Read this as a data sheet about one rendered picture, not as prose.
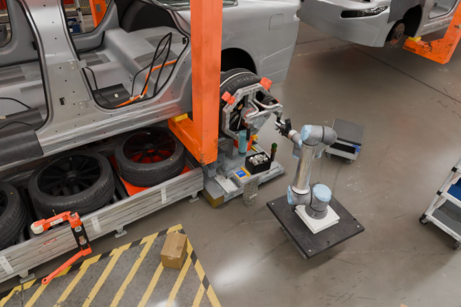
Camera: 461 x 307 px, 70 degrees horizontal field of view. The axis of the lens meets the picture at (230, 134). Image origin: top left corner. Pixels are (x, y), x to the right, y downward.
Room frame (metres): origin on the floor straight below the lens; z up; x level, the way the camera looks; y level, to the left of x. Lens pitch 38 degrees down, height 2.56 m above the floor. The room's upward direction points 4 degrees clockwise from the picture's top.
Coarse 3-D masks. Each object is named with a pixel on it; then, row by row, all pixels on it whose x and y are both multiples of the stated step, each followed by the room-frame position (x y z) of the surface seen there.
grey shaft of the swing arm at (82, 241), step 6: (72, 216) 1.50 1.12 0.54; (72, 228) 1.51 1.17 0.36; (78, 228) 1.50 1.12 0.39; (84, 228) 1.56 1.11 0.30; (78, 234) 1.49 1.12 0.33; (84, 234) 1.55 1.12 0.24; (78, 240) 1.52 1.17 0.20; (84, 240) 1.51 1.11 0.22; (78, 246) 1.51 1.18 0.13; (84, 246) 1.50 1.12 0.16
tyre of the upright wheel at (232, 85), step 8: (232, 72) 2.71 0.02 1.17; (240, 72) 2.72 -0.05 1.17; (224, 80) 2.60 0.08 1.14; (232, 80) 2.57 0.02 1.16; (240, 80) 2.56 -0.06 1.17; (248, 80) 2.60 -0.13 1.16; (256, 80) 2.65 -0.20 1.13; (224, 88) 2.51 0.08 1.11; (232, 88) 2.49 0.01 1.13; (224, 104) 2.45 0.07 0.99; (224, 136) 2.46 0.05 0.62
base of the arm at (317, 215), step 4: (308, 208) 1.82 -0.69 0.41; (312, 208) 1.79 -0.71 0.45; (308, 212) 1.80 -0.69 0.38; (312, 212) 1.78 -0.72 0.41; (316, 212) 1.77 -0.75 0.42; (320, 212) 1.77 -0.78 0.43; (324, 212) 1.78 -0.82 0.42; (312, 216) 1.77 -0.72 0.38; (316, 216) 1.76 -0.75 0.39; (320, 216) 1.76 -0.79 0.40; (324, 216) 1.78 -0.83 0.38
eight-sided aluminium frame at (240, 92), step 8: (240, 88) 2.51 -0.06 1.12; (248, 88) 2.55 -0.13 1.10; (256, 88) 2.55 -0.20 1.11; (264, 88) 2.60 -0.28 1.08; (240, 96) 2.44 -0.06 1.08; (224, 112) 2.37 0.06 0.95; (224, 120) 2.37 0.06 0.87; (224, 128) 2.37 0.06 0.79; (256, 128) 2.60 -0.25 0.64; (232, 136) 2.41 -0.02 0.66
